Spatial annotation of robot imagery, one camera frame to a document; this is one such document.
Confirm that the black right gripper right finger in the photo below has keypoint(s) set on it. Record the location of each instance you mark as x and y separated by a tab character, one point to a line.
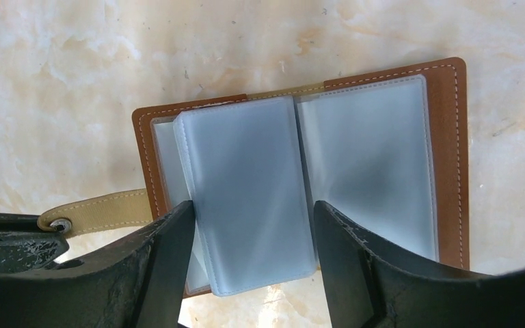
372	282

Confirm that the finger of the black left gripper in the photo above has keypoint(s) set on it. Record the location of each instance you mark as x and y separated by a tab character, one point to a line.
24	246

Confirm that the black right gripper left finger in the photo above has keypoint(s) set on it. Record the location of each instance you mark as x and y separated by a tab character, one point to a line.
135	281

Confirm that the brown leather card holder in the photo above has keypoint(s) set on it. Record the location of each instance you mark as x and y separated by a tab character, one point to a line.
389	149

